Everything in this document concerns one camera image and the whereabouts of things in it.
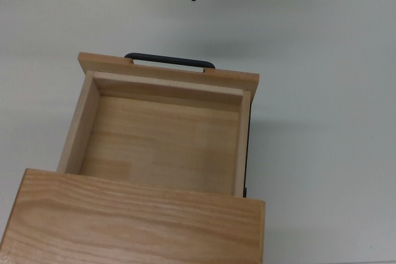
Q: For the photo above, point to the wooden drawer cabinet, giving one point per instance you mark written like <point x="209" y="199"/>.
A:
<point x="133" y="223"/>

